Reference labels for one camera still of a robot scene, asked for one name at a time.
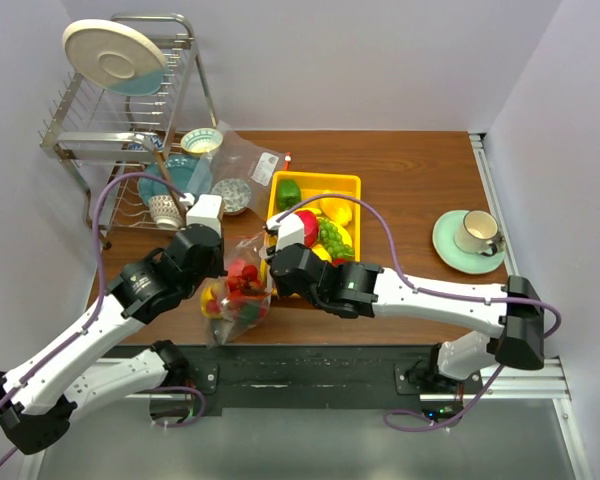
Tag metal dish rack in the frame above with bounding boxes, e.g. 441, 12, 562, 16
40, 13, 217, 238

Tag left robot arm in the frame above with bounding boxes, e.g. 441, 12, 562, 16
0, 224, 226, 455

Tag blue patterned bowl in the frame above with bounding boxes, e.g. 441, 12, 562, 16
127, 132, 167, 153

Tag grey toy fish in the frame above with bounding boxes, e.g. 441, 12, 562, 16
207, 318, 237, 348

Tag green saucer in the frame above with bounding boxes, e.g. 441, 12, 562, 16
432, 210, 506, 275

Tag clear bag with label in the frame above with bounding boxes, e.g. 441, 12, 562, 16
187, 121, 292, 202

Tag yellow bell pepper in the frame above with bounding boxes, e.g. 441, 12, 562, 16
200, 282, 225, 319

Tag teal scalloped plate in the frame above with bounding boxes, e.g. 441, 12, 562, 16
137, 154, 213, 206

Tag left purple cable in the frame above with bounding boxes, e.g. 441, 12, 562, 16
0, 172, 194, 476

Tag purple cable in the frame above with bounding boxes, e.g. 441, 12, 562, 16
279, 194, 561, 431
0, 172, 194, 476

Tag green grapes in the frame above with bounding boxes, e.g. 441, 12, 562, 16
318, 217, 355, 260

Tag teal striped small bowl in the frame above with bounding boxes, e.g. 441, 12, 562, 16
180, 128, 224, 157

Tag yellow plastic tray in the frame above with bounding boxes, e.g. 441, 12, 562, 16
259, 170, 362, 300

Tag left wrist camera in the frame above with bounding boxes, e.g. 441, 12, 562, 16
185, 194, 224, 235

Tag red dragon fruit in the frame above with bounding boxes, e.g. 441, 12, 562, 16
294, 210, 320, 248

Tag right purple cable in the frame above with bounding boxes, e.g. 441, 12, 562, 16
279, 194, 561, 431

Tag cream mug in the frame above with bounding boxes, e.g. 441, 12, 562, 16
454, 210, 506, 257

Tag beige and teal plate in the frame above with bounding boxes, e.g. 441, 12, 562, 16
62, 19, 167, 97

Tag floral grey bowl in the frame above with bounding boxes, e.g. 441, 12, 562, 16
211, 178, 252, 216

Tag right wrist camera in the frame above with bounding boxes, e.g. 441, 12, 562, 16
265, 211, 305, 252

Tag pink peach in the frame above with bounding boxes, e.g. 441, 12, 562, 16
227, 258, 248, 277

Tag green bell pepper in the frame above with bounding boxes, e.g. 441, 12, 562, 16
276, 178, 302, 211

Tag small yellow fruit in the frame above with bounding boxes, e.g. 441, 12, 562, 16
312, 244, 332, 262

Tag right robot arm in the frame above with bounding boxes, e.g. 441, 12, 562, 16
266, 244, 545, 393

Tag yellow lemon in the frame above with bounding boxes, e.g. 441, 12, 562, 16
319, 197, 353, 227

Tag orange zip top bag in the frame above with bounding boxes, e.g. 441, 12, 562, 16
200, 233, 272, 348

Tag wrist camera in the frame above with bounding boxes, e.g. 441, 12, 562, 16
185, 194, 224, 235
265, 211, 305, 252

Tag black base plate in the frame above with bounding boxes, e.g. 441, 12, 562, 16
67, 342, 537, 420

